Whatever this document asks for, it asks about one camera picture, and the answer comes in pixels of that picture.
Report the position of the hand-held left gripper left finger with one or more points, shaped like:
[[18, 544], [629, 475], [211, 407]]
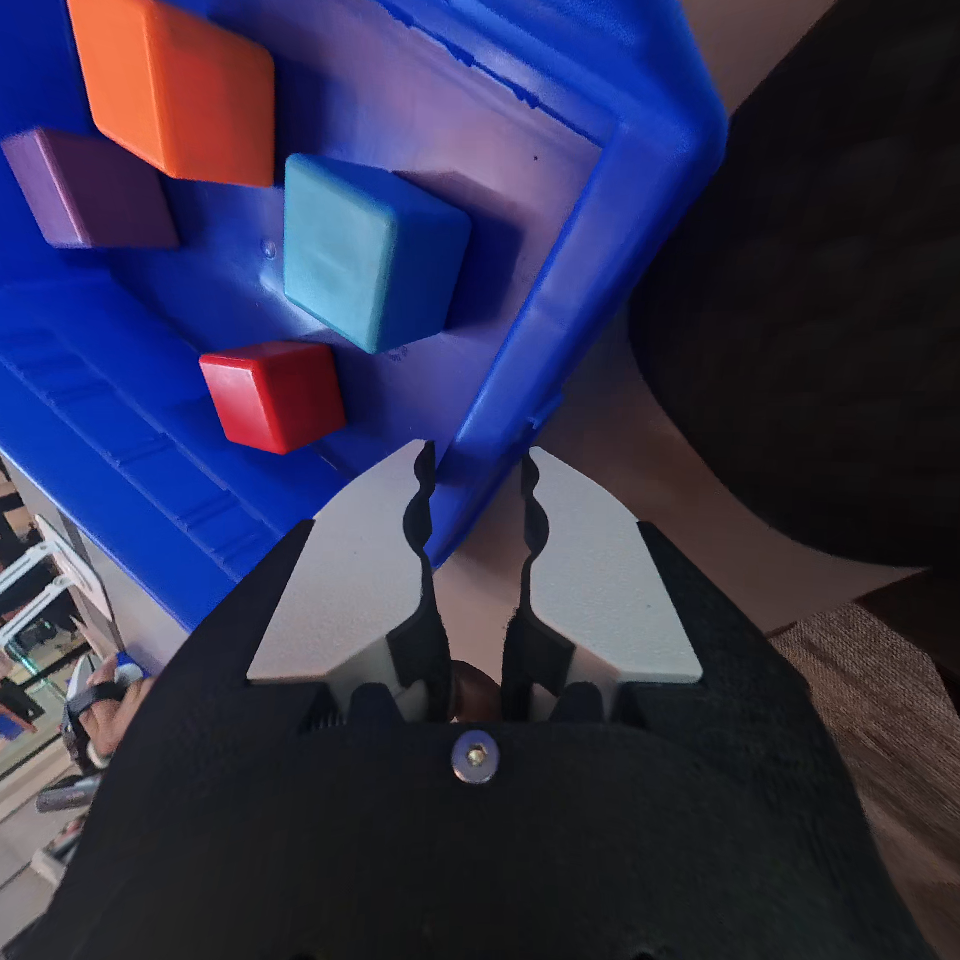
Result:
[[338, 593]]

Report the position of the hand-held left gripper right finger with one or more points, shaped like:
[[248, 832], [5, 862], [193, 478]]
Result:
[[608, 585]]

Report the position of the blue plastic bin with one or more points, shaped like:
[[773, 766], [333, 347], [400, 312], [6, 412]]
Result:
[[495, 90]]

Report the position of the teal foam cube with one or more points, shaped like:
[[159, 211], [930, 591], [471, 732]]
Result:
[[368, 248]]

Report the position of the black textured armrest pad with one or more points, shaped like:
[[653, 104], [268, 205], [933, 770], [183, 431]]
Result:
[[825, 270]]

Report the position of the orange foam cube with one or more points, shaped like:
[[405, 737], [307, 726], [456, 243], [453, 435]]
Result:
[[173, 83]]

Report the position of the purple foam cube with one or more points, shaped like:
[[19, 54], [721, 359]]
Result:
[[83, 188]]

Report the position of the red foam cube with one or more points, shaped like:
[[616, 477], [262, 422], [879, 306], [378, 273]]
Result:
[[273, 398]]

